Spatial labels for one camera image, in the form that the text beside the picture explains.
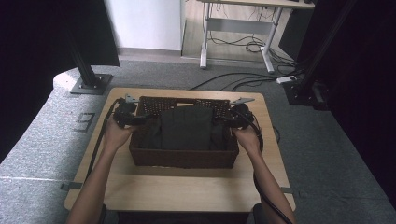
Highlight black computer case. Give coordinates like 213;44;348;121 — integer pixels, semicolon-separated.
277;8;314;61

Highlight thin black cable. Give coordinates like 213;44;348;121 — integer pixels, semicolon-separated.
272;125;282;145

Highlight person's dark clothing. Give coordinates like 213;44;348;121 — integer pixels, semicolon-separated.
98;203;265;224

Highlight short black floor cable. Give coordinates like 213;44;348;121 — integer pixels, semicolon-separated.
219;77;278;93

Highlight black curtain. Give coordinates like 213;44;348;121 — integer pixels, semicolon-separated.
0;0;121;163
297;0;396;213

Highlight white power strip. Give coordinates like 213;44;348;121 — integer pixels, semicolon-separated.
276;75;298;85

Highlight black metal stand square base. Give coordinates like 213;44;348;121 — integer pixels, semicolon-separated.
65;29;113;96

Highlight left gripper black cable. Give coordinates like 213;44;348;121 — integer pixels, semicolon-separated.
84;98;123;184

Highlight person's right hand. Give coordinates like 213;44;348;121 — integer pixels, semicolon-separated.
231;121;264;157

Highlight long black floor cable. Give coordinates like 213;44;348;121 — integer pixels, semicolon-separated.
189;72;283;91

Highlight black cloth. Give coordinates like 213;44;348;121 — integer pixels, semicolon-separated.
137;105;233;152

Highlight brown woven basket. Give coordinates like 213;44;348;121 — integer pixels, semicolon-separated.
128;95;240;170

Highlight coiled black cables under desk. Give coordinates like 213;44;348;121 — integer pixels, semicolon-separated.
207;29;298;68

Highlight white frame desk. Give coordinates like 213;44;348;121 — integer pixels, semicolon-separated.
197;0;316;75

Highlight person's left hand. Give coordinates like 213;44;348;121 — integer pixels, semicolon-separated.
102;116;138;154

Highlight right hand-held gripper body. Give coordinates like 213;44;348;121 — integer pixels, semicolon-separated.
226;96;256;130

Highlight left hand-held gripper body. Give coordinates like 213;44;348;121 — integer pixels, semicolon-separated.
112;93;148;129

